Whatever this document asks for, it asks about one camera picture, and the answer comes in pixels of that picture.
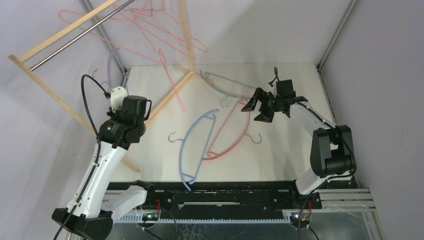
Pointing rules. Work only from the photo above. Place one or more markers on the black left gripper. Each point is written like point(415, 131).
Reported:
point(114, 115)

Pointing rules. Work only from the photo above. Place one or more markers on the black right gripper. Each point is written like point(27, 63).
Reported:
point(268, 105)

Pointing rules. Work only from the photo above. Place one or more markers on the green plastic hanger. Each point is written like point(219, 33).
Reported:
point(204, 75)

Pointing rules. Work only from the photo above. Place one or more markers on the blue plastic hanger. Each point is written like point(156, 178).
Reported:
point(193, 147)

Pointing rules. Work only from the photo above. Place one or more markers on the pink notched hanger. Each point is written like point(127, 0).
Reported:
point(161, 56)

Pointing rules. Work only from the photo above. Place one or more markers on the purple plastic hanger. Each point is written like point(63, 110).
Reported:
point(111, 81)

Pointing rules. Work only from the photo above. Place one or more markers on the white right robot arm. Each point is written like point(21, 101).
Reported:
point(332, 152)

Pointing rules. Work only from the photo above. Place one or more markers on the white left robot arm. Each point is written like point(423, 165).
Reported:
point(86, 215)

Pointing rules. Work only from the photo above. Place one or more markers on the pink curved plastic hanger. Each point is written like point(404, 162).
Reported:
point(212, 155)

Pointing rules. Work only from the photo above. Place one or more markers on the metal rack hanging rod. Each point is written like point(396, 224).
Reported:
point(67, 30)

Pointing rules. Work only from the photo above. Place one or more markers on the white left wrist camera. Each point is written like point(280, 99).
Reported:
point(117, 96)

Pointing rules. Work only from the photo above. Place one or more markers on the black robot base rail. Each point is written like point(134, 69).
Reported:
point(230, 202)

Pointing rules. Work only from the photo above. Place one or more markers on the left aluminium frame post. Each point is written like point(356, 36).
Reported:
point(102, 33)

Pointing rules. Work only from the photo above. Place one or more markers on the aluminium frame post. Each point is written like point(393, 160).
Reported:
point(337, 33)
point(102, 33)

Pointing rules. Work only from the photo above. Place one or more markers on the wooden clothes rack frame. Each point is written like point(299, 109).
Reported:
point(32, 123)

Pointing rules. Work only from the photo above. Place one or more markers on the right aluminium frame post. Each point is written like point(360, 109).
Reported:
point(337, 33)

